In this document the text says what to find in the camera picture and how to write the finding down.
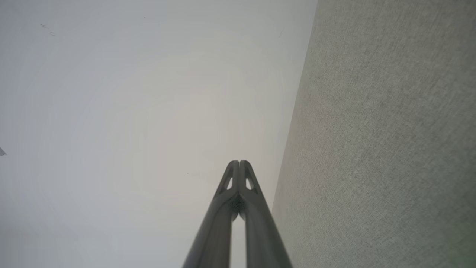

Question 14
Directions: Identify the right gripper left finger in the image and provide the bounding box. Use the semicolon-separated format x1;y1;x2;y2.
182;160;239;268

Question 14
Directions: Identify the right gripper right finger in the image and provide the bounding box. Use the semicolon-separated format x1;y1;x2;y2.
239;160;293;268

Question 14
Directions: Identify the grey fabric sofa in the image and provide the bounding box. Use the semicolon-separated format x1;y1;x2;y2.
271;0;476;268

